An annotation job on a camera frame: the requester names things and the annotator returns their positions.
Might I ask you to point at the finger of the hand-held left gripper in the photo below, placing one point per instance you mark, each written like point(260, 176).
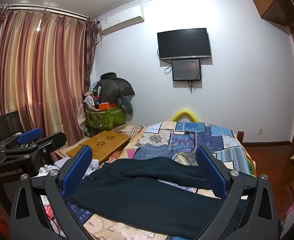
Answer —
point(52, 141)
point(30, 133)

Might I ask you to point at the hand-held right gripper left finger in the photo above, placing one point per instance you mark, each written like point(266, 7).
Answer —
point(77, 170)

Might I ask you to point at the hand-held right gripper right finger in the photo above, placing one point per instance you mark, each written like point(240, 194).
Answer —
point(212, 170)

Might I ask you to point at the dark teal pants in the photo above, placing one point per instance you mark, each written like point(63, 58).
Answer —
point(149, 200)

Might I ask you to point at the black mesh chair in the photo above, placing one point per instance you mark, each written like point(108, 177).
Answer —
point(8, 125)

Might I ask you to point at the patchwork blanket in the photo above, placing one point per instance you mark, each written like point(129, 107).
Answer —
point(207, 140)

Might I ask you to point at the wooden lap table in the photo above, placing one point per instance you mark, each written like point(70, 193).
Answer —
point(104, 140)

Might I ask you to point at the green storage bag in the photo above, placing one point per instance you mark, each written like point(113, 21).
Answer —
point(107, 120)

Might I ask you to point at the blue jeans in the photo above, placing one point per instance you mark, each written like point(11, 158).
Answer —
point(152, 151)

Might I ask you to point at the yellow foam tube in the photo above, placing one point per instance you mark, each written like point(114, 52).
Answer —
point(185, 112)

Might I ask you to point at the orange box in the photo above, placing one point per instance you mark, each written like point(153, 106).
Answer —
point(107, 106)

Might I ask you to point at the striped cloth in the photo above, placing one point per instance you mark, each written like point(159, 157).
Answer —
point(130, 130)

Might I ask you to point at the pink striped curtain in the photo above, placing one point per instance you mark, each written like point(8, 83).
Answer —
point(49, 67)

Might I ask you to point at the grey-blue plush cloth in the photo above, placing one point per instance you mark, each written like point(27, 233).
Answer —
point(127, 103)

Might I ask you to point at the dark jacket pile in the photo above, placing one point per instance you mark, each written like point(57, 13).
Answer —
point(114, 86)

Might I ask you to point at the small black monitor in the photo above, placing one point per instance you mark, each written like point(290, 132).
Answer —
point(186, 70)

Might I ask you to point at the white air conditioner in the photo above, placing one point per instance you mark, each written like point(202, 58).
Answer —
point(122, 20)

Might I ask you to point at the wooden bed post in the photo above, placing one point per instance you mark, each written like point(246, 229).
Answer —
point(240, 136)

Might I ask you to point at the white curtain rail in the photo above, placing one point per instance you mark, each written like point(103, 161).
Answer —
point(49, 9)

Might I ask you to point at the black wall television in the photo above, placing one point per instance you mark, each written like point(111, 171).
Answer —
point(183, 43)

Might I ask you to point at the wooden wall cabinet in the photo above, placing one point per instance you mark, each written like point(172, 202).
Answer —
point(269, 0)

